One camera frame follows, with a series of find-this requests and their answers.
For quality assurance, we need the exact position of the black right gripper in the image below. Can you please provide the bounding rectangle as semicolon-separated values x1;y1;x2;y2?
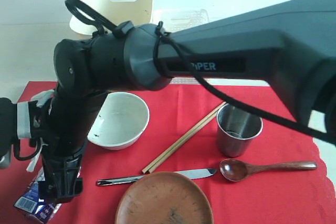
28;87;108;204

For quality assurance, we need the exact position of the blue white milk carton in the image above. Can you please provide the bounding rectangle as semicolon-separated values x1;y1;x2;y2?
14;167;65;223

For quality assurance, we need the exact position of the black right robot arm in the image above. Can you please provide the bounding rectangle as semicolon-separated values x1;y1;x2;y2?
31;0;335;204

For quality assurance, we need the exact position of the upper wooden chopstick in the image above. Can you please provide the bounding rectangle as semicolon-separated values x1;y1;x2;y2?
142;101;226;174

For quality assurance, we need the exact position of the white enamel bowl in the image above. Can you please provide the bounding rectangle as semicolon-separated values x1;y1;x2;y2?
87;92;150;151

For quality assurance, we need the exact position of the brown wooden plate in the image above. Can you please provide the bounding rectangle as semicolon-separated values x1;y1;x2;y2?
114;172;214;224

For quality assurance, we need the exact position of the steel table knife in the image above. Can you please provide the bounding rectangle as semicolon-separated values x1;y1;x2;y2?
96;168;217;186

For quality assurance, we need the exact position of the dark wooden spoon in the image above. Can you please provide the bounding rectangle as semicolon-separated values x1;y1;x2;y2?
219;158;318;182

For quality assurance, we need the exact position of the stainless steel cup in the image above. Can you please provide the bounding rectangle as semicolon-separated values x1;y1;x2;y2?
216;104;264;157

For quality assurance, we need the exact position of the cream plastic bin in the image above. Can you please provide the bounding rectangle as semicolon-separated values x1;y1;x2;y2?
81;0;153;26

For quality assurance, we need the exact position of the white woven plastic basket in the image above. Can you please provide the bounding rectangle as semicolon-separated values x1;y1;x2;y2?
153;8;211;85

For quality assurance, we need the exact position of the red table mat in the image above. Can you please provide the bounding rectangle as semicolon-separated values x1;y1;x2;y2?
1;84;335;223

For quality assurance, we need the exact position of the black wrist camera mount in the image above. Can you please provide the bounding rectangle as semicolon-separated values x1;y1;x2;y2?
1;98;36;169

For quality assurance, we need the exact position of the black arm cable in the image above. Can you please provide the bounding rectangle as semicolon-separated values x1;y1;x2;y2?
65;0;336;141

